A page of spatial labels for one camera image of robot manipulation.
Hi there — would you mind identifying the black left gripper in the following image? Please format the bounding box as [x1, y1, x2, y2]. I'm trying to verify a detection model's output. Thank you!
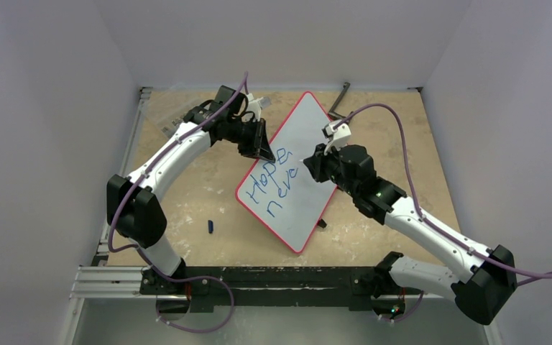
[226, 117, 275, 162]

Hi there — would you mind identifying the red-framed whiteboard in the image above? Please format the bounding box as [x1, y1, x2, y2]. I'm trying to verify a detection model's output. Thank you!
[235, 91, 336, 253]

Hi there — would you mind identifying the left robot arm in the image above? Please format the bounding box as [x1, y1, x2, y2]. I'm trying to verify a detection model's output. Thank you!
[106, 86, 275, 294]

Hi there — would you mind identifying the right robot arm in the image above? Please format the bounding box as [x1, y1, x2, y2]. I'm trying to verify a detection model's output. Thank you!
[302, 144, 518, 325]

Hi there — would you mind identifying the clear plastic screw box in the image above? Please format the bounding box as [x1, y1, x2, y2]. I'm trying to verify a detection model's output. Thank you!
[144, 91, 202, 138]

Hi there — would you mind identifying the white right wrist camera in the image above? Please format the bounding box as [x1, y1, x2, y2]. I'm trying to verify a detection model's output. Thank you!
[322, 120, 351, 155]

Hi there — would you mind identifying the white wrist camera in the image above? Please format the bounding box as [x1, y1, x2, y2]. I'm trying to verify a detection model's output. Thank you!
[241, 93, 272, 121]
[322, 120, 351, 155]

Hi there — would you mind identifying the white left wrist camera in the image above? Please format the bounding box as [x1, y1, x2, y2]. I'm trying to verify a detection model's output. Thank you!
[241, 93, 272, 121]

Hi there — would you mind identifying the dark metal L bracket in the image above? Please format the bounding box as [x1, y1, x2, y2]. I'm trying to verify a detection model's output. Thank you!
[328, 82, 351, 120]

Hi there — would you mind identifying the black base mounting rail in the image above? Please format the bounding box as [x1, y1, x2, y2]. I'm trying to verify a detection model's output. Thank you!
[139, 267, 405, 316]

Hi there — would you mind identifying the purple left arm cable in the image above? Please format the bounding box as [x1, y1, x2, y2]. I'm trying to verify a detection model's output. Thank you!
[107, 71, 249, 287]

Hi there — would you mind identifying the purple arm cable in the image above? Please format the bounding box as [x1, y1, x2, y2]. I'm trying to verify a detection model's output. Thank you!
[107, 71, 249, 287]
[333, 103, 552, 288]

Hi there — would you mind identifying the aluminium frame rail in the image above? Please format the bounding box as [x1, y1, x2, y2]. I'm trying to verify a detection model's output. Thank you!
[69, 266, 186, 300]

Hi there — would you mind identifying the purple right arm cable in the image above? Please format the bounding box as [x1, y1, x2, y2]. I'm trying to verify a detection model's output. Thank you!
[333, 103, 552, 288]

